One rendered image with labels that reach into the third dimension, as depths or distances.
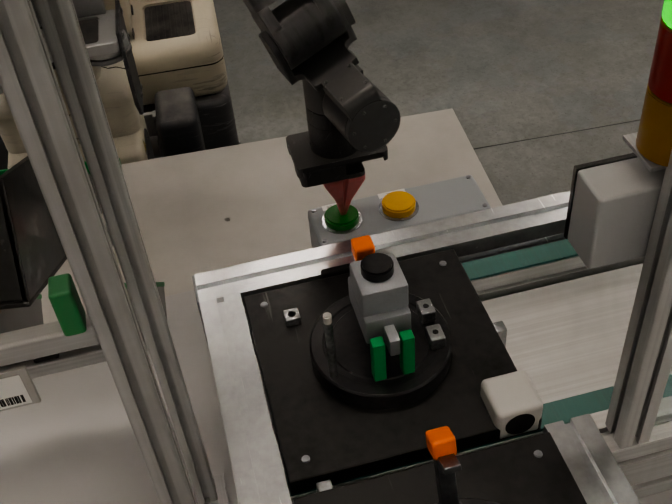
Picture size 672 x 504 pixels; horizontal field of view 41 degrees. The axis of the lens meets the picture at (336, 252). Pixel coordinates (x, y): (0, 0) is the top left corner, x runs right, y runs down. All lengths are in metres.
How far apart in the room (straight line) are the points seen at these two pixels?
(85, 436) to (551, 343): 0.52
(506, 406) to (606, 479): 0.11
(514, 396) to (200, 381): 0.38
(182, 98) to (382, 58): 1.58
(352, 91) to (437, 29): 2.50
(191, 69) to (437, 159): 0.63
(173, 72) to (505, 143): 1.31
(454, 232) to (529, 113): 1.89
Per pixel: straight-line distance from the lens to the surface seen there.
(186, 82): 1.77
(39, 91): 0.39
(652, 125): 0.64
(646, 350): 0.75
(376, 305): 0.80
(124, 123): 1.51
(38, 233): 0.55
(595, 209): 0.66
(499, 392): 0.84
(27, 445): 1.05
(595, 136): 2.84
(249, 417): 0.88
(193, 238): 1.21
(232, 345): 0.94
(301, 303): 0.95
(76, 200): 0.43
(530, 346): 0.98
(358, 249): 0.84
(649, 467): 0.91
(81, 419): 1.05
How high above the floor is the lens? 1.65
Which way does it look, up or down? 43 degrees down
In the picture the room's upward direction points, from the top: 5 degrees counter-clockwise
